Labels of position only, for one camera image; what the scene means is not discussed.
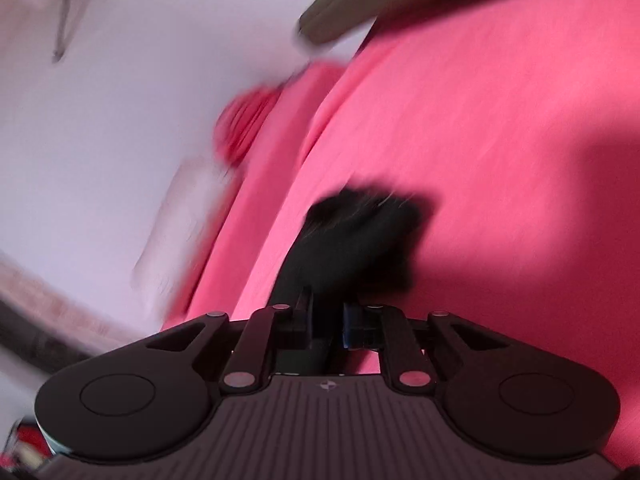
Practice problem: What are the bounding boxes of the pink blanket bed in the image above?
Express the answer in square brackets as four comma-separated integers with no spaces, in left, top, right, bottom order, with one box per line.
[163,61,344,328]
[234,0,639,466]

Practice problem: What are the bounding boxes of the pink blanket far bed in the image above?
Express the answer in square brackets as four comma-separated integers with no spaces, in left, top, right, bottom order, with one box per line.
[163,61,344,328]

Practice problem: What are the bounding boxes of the cream embossed pillow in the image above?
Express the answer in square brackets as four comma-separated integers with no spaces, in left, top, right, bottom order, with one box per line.
[132,158,243,320]

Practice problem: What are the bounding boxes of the black knit pants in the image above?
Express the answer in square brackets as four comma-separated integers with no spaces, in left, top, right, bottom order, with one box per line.
[268,186,435,376]

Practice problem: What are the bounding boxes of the pink blanket near bed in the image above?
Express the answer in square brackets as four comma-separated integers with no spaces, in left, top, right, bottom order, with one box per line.
[234,0,639,466]

